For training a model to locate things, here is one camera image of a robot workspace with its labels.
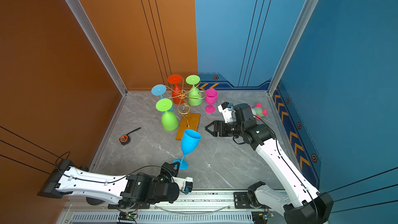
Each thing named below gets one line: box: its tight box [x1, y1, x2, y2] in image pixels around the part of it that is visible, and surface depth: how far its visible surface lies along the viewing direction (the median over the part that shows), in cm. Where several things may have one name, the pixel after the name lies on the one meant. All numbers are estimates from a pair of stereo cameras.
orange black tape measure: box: [119, 127, 142, 146], surface depth 93 cm
